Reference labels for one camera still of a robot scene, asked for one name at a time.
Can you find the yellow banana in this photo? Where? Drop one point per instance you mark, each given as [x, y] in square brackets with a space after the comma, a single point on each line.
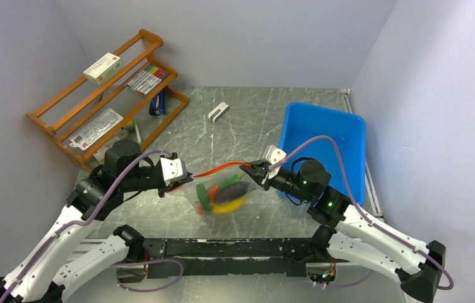
[229, 207]

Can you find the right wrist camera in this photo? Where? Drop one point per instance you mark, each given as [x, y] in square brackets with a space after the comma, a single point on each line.
[272, 155]

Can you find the blue black stapler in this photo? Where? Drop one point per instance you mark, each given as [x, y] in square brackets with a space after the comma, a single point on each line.
[157, 105]

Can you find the white staple box on top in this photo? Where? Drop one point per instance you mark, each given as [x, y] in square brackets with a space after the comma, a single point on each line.
[104, 68]

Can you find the green staple box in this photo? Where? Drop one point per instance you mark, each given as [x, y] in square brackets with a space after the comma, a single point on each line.
[99, 155]

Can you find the yellow grey tape dispenser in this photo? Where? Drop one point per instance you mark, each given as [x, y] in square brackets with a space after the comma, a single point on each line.
[127, 129]

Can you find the pack of colour markers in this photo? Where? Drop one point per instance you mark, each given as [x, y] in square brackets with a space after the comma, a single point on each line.
[147, 79]

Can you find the green capped white marker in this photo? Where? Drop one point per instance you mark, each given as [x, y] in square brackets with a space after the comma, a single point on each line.
[137, 132]

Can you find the green chili pepper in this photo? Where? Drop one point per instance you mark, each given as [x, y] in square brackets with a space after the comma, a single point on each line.
[203, 197]
[233, 179]

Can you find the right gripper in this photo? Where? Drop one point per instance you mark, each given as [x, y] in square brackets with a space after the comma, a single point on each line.
[257, 170]

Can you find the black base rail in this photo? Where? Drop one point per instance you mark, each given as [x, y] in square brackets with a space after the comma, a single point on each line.
[202, 257]

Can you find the red chili pepper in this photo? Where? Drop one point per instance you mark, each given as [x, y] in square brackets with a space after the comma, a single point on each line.
[211, 193]

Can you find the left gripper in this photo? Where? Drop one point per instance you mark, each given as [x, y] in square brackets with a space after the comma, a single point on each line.
[161, 189]

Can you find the white plastic clip block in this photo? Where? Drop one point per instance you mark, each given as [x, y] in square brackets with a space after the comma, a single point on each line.
[218, 111]

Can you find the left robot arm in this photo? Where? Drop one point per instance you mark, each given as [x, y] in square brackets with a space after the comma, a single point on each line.
[46, 274]

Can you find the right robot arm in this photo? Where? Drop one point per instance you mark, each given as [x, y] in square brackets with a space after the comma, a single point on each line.
[347, 232]

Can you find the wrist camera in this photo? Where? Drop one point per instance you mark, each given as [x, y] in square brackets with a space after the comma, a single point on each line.
[173, 168]
[272, 155]

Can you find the clear packaged ruler set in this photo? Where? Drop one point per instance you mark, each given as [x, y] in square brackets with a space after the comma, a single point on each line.
[92, 131]

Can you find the clear zip top bag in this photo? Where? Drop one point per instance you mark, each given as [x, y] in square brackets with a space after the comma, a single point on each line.
[212, 177]

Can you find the wooden shelf rack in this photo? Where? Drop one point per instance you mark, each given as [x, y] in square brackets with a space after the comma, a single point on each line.
[82, 101]

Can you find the purple eggplant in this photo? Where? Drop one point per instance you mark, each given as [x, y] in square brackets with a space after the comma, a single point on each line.
[232, 192]

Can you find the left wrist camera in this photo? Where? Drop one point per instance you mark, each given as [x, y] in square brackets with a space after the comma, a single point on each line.
[173, 168]

